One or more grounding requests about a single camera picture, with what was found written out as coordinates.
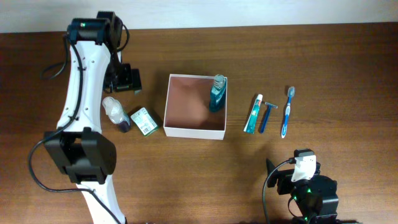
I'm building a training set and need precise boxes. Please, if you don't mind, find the clear bottle with purple liquid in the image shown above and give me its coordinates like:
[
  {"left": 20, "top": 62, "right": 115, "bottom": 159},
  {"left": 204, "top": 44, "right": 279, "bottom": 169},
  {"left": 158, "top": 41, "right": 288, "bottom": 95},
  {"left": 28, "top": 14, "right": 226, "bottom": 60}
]
[{"left": 102, "top": 96, "right": 131, "bottom": 133}]

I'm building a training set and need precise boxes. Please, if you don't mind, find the green and white soap box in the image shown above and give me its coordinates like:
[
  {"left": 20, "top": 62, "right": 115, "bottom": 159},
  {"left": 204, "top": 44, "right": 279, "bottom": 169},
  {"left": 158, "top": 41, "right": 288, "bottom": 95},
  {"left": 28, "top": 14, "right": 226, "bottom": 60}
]
[{"left": 131, "top": 108, "right": 159, "bottom": 136}]

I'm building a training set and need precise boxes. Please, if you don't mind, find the green and white toothpaste tube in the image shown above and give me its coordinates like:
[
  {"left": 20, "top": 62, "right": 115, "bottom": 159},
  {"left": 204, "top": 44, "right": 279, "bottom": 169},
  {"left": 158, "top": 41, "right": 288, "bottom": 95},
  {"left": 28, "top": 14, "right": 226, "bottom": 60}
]
[{"left": 244, "top": 94, "right": 263, "bottom": 134}]

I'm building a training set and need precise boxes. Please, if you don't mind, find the teal mouthwash bottle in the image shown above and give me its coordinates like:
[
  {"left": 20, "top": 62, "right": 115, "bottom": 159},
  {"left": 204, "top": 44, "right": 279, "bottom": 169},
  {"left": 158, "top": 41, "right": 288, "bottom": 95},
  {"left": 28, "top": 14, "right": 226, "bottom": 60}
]
[{"left": 209, "top": 74, "right": 227, "bottom": 113}]

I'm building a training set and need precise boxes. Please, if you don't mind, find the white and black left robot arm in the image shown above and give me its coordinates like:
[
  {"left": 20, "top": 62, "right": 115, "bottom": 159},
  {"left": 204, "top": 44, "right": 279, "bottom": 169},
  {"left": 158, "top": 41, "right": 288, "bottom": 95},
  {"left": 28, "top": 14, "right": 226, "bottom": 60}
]
[{"left": 41, "top": 11, "right": 142, "bottom": 223}]

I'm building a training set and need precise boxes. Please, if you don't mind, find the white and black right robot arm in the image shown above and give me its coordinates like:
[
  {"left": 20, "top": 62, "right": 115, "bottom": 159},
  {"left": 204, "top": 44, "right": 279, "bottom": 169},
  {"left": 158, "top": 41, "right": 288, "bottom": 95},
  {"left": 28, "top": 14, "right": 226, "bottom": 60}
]
[{"left": 262, "top": 148, "right": 357, "bottom": 224}]

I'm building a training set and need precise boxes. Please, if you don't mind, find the blue disposable razor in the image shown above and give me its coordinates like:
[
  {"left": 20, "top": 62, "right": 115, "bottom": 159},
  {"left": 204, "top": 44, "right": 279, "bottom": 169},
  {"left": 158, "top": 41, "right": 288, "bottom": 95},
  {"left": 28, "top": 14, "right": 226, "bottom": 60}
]
[{"left": 259, "top": 102, "right": 278, "bottom": 134}]

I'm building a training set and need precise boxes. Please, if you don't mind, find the white cardboard box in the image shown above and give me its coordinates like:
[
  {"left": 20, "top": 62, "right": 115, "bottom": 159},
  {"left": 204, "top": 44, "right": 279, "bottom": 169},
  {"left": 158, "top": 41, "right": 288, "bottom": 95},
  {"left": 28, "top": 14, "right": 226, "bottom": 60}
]
[{"left": 163, "top": 74, "right": 228, "bottom": 140}]

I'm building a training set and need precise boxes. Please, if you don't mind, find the blue and white toothbrush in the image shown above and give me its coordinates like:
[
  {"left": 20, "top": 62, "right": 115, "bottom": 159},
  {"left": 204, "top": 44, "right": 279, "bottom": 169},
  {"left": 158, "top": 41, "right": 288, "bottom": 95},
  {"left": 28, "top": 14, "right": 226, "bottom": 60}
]
[{"left": 280, "top": 86, "right": 295, "bottom": 138}]

